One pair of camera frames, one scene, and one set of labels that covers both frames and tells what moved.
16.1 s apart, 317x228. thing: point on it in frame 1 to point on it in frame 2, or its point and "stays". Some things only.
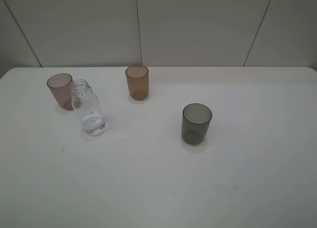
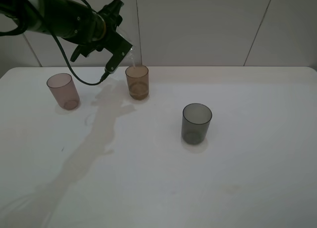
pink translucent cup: (60, 86) stays
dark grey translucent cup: (195, 122) stays
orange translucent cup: (137, 79) stays
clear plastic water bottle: (85, 102) to (131, 55)
